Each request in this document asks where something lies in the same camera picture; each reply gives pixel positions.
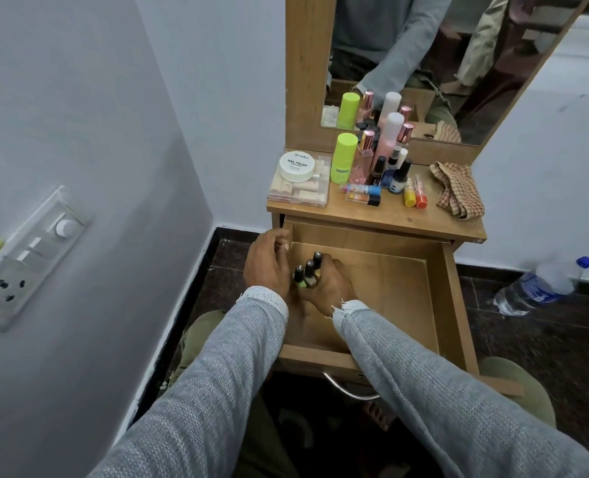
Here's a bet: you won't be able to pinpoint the person's left hand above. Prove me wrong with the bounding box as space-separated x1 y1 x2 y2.
243 228 295 299

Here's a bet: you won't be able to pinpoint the pink perfume bottle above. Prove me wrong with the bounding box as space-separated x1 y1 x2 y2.
349 129 376 185

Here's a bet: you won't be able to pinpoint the clear black-capped bottle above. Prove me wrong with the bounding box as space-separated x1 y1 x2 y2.
344 190 381 207

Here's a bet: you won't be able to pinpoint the white electrical switchboard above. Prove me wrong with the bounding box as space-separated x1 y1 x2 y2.
0 185 92 336

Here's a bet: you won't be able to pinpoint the wooden dressing table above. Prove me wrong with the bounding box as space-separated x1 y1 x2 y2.
266 0 589 399

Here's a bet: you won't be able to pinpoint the tall pink white-capped bottle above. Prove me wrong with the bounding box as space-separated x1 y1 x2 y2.
371 112 405 171

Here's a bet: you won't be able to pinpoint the wall mirror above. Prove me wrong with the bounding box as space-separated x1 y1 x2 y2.
321 0 589 146

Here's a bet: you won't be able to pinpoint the black nail polish bottle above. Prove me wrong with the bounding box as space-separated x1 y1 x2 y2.
388 159 413 196

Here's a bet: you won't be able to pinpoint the person's left forearm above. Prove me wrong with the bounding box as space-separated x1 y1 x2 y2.
88 286 290 478

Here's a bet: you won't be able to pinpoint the colourful blue-capped tube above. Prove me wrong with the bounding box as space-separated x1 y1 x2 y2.
340 183 383 198

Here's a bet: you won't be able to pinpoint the person's right hand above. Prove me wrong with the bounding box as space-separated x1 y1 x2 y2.
294 254 358 319

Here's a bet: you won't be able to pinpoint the brown nail polish bottle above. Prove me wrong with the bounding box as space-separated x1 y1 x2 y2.
365 155 387 188

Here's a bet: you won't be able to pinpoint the blue nail polish bottle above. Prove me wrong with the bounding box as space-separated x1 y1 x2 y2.
380 145 403 189

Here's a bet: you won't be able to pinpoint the neon green bottle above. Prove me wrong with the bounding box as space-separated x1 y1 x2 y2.
330 132 360 185

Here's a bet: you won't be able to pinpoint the white round jar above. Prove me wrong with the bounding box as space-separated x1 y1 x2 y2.
278 151 317 184

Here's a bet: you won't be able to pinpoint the clear plastic organizer box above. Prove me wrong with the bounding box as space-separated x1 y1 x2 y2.
267 155 332 209

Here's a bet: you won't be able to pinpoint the wooden drawer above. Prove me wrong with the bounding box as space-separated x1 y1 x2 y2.
276 217 524 399

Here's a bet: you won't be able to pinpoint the olive green trousers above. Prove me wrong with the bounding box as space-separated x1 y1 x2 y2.
159 308 557 478

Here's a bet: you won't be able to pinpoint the metal drawer handle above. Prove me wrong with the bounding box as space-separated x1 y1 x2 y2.
322 372 381 402

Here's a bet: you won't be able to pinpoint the person's right forearm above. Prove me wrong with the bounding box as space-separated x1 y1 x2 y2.
331 299 589 478

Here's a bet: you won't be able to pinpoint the brown checkered cloth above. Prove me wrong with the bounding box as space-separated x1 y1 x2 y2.
429 161 485 221

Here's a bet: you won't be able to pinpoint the clear plastic water bottle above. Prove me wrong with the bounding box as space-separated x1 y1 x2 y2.
492 256 589 317

